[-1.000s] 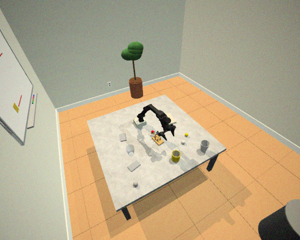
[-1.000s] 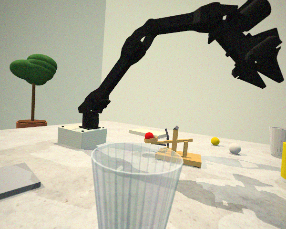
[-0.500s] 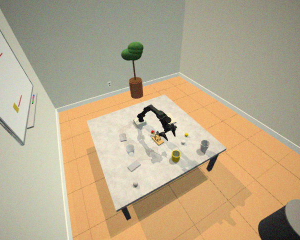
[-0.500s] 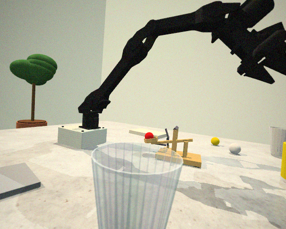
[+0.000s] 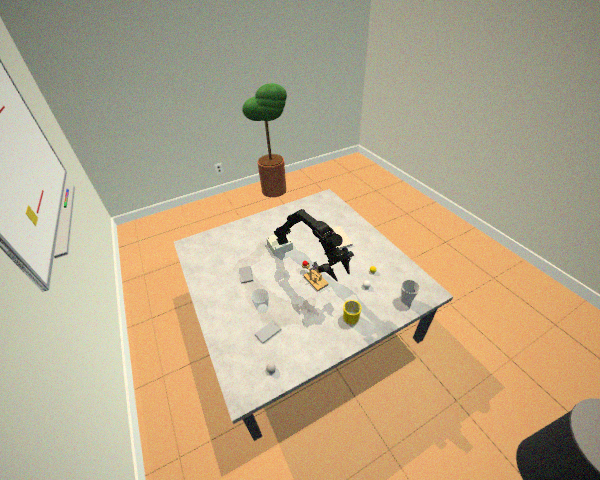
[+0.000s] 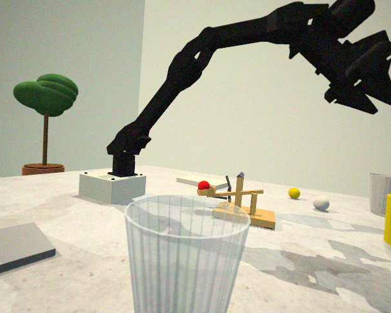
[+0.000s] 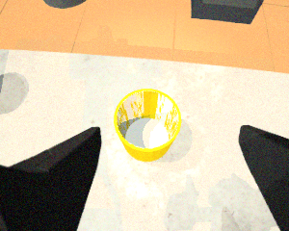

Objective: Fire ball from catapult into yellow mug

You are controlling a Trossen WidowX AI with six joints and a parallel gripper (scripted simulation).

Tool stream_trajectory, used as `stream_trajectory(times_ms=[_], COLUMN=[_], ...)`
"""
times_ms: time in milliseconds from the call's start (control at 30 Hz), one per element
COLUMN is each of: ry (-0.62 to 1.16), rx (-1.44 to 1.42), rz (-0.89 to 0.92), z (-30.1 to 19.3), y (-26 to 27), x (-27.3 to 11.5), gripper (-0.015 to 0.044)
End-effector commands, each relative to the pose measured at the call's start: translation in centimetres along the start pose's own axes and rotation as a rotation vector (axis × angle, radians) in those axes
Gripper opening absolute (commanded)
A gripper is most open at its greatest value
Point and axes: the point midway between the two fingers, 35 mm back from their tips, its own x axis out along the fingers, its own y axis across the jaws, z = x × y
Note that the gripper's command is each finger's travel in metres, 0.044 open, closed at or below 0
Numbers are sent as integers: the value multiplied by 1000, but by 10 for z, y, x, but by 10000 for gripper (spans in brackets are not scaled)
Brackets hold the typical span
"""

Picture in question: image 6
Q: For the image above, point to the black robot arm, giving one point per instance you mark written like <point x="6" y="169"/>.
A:
<point x="285" y="25"/>

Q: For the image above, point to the yellow ball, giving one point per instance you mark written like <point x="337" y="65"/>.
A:
<point x="294" y="193"/>

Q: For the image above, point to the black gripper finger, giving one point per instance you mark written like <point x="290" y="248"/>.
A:
<point x="357" y="100"/>
<point x="377" y="84"/>

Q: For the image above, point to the red ball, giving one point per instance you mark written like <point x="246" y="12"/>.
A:
<point x="203" y="185"/>

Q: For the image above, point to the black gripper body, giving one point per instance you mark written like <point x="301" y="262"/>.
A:
<point x="343" y="70"/>

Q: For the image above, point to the white ball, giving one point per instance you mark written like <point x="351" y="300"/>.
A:
<point x="321" y="203"/>

